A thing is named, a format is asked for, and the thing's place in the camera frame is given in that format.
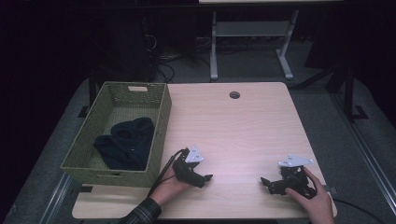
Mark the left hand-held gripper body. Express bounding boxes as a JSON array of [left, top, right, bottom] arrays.
[[172, 144, 207, 189]]

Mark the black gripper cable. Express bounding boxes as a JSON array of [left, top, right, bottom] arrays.
[[147, 148, 189, 198], [332, 197, 388, 224]]

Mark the dark cloth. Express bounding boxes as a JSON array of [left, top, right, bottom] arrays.
[[92, 117, 156, 172]]

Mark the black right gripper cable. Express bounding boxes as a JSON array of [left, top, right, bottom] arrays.
[[332, 197, 388, 224]]

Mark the tangle of floor cables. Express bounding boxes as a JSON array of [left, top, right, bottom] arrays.
[[146, 33, 213, 84]]

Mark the green woven basket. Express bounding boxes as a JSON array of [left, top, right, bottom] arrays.
[[60, 81, 173, 189]]

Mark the metal floor rail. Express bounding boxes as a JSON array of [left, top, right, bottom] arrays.
[[329, 92, 396, 217], [39, 172, 75, 224]]

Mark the black metal stand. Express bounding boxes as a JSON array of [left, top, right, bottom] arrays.
[[292, 61, 370, 123]]

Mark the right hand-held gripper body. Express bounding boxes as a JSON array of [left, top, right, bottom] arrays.
[[273, 153, 318, 201]]

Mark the black stand leg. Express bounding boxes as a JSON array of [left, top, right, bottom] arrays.
[[78, 68, 98, 119]]

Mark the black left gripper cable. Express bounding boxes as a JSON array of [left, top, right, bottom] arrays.
[[147, 148, 189, 198]]

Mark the person's right hand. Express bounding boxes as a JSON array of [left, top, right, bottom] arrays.
[[284, 167, 336, 224]]

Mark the person's left hand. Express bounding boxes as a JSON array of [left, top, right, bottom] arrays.
[[149, 173, 194, 206]]

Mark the white metal table frame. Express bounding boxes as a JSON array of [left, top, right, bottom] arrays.
[[209, 8, 301, 81]]

